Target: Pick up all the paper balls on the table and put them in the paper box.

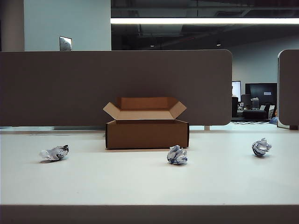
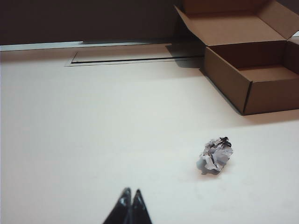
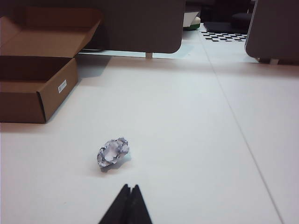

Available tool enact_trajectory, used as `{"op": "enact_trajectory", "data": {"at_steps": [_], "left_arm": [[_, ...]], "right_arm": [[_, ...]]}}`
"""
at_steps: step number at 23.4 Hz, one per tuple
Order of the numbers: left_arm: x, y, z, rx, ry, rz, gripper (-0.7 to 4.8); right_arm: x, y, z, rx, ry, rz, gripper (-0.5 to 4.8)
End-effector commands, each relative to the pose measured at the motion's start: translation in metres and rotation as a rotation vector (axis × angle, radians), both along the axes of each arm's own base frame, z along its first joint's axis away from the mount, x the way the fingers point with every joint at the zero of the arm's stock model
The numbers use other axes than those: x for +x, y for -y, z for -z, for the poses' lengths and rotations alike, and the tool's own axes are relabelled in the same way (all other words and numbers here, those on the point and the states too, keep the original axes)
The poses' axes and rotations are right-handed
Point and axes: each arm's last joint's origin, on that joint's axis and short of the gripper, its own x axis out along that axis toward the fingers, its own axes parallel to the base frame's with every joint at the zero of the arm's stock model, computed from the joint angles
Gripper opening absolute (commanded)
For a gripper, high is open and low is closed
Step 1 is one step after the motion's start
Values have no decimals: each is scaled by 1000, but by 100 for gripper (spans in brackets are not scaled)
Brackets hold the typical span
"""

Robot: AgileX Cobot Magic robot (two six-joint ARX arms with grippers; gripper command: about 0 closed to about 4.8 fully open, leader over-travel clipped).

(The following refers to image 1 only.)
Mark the brown divider foot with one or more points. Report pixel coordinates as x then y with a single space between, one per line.
294 127

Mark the black sofa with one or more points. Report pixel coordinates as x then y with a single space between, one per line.
254 114

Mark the narrow brown desk divider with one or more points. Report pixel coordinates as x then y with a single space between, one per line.
289 88

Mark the large black display screen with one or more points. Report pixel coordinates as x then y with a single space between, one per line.
259 89

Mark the small ceiling spot lamp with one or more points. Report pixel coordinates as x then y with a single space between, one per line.
218 43

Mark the long ceiling light strip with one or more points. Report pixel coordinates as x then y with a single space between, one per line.
198 20

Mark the white lit monitor screen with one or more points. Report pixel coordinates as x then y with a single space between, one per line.
236 89

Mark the grey office chair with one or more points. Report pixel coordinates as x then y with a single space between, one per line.
255 103

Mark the blue bag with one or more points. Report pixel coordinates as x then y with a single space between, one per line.
274 120

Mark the round paper ball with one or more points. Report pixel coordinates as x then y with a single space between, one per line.
260 147

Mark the crumpled paper ball blue print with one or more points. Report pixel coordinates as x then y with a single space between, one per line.
176 155

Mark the open brown cardboard box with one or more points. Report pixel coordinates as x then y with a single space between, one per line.
144 136

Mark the wide brown desk divider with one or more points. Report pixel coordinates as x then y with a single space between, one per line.
58 88

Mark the brown foreground panel edge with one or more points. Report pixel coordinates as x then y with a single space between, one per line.
149 214

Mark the metal wall switch plate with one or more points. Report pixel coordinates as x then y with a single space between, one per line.
65 43

